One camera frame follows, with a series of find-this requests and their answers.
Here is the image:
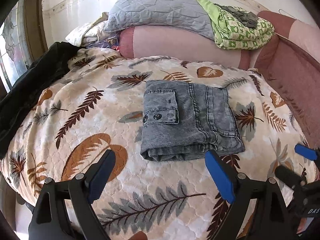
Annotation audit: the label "black garment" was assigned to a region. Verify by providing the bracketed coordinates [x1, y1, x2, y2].
[1, 42, 80, 159]

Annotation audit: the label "leaf pattern beige blanket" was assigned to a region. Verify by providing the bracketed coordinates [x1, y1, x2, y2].
[1, 48, 317, 239]

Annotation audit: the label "grey quilted blanket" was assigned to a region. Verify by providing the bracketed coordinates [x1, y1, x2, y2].
[104, 0, 214, 40]

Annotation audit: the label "dark grey cloth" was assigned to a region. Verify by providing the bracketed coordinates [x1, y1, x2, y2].
[216, 4, 258, 29]

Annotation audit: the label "green patterned folded blanket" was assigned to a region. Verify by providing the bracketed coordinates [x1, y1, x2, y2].
[197, 0, 274, 50]

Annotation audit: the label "grey denim pants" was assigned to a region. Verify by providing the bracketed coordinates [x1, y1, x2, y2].
[140, 80, 245, 161]

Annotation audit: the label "wooden window frame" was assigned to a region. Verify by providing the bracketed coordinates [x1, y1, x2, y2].
[23, 0, 48, 62]

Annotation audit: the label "pink sofa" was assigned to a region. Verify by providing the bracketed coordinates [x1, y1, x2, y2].
[119, 11, 319, 148]

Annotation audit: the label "purple patterned item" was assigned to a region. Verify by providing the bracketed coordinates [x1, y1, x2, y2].
[86, 36, 119, 51]

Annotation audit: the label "white patterned pillow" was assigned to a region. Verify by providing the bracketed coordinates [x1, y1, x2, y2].
[65, 12, 108, 47]

